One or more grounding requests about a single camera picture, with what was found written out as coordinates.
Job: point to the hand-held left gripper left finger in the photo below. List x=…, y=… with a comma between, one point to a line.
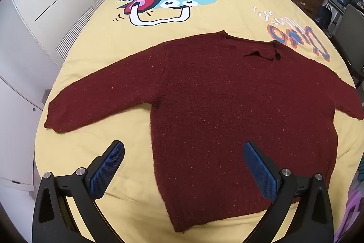
x=108, y=169

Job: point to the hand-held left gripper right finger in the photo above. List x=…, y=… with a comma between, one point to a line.
x=260, y=171

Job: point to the dark red knit sweater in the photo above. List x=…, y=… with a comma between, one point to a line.
x=213, y=103

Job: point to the purple plastic item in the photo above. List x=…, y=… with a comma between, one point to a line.
x=352, y=217

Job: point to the yellow printed dinosaur blanket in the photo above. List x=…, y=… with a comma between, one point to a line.
x=227, y=18

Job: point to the dark blue bag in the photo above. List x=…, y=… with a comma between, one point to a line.
x=322, y=16

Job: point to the grey chair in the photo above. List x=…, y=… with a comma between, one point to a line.
x=354, y=23

